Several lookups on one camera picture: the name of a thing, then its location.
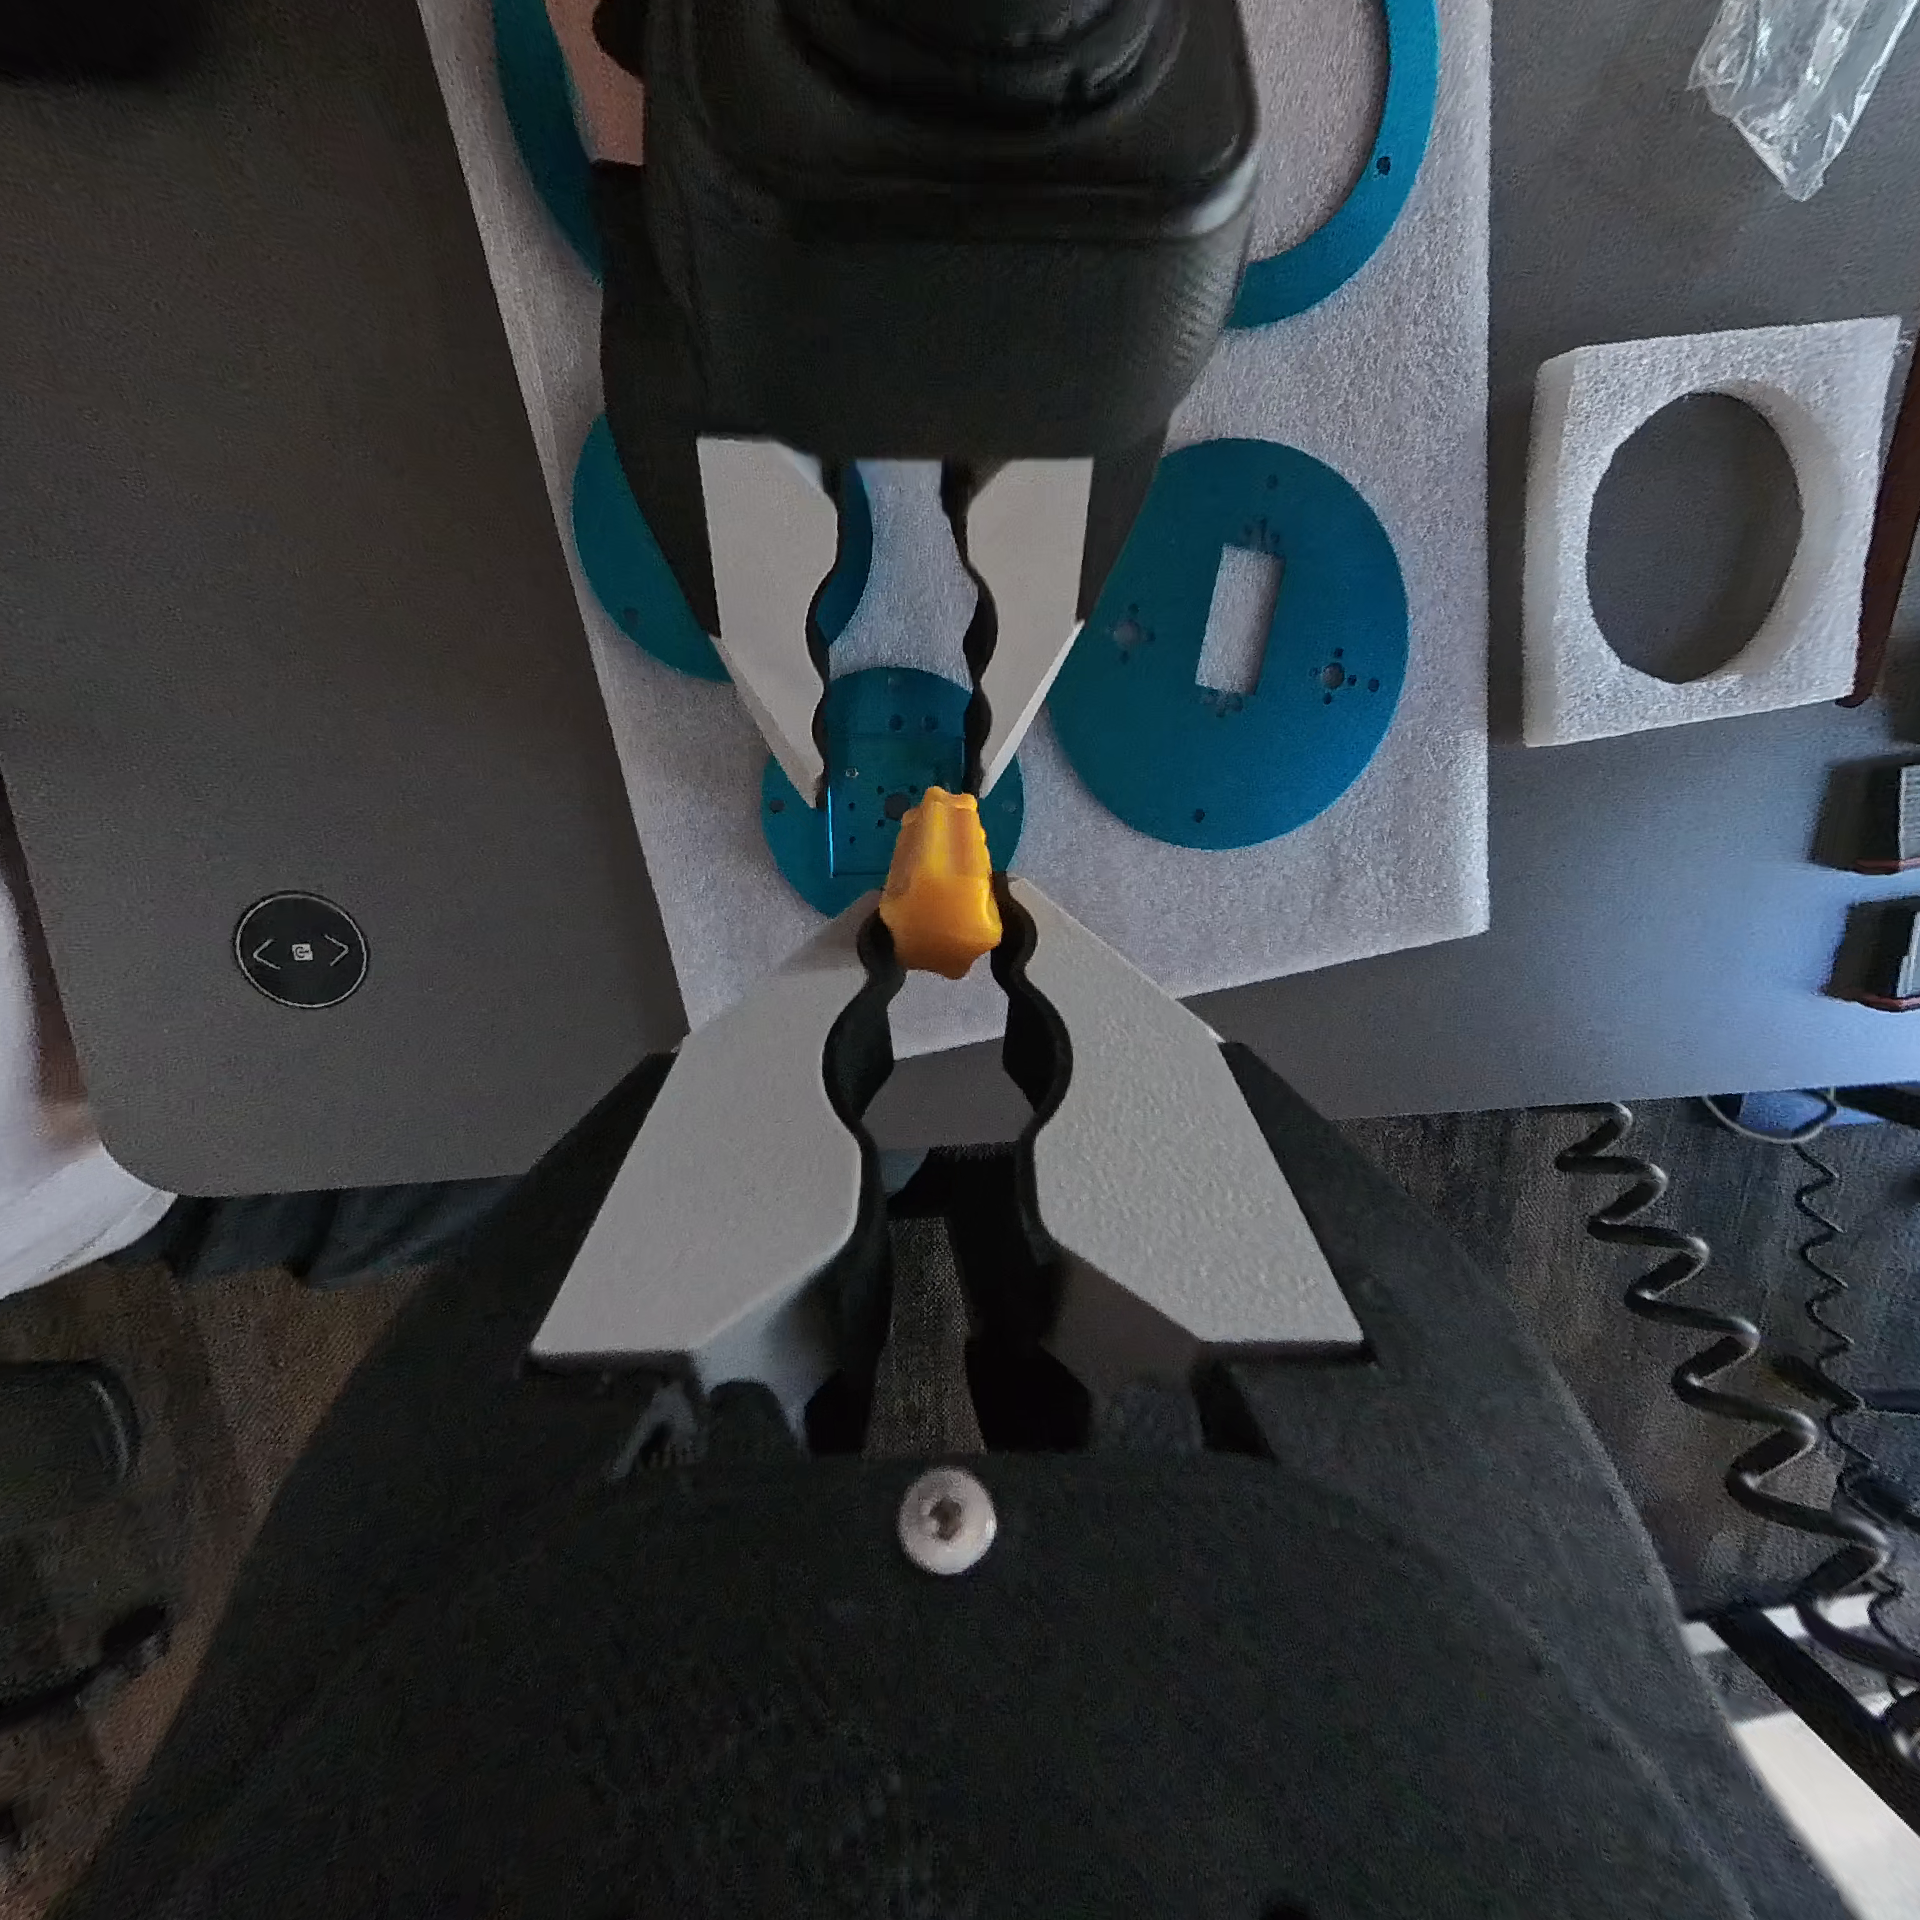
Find blue round plate small holes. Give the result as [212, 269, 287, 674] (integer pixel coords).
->
[574, 412, 874, 684]

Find blue square perforated bracket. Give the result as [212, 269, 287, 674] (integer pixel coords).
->
[815, 719, 933, 879]

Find thick black coiled cable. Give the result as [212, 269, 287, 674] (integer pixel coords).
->
[1558, 1101, 1920, 1711]

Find thin black coiled cable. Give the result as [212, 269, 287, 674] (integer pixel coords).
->
[1785, 1094, 1920, 1501]

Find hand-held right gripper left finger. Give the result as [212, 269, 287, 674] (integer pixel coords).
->
[527, 896, 902, 1454]

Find white foam sheet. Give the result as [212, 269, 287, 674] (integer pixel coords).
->
[415, 0, 1494, 1037]

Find blue round plate rectangular slot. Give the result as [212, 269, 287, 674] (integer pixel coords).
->
[1044, 438, 1413, 852]

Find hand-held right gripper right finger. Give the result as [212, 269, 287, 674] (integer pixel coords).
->
[996, 882, 1367, 1448]

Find grey desk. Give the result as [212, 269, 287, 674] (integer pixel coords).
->
[0, 0, 1920, 1203]

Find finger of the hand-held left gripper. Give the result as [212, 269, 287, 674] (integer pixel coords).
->
[941, 455, 1100, 799]
[694, 435, 836, 804]

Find round black desk control button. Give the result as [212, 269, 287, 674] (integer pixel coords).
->
[231, 891, 372, 1011]

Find white foam block round hole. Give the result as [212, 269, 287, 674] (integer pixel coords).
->
[1522, 315, 1905, 749]

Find clear plastic bag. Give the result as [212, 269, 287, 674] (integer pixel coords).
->
[1687, 0, 1920, 202]

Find large blue ring plate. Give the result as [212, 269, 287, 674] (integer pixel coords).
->
[492, 0, 1442, 332]

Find yellow-handled screwdriver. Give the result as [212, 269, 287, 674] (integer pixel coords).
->
[878, 783, 1003, 976]

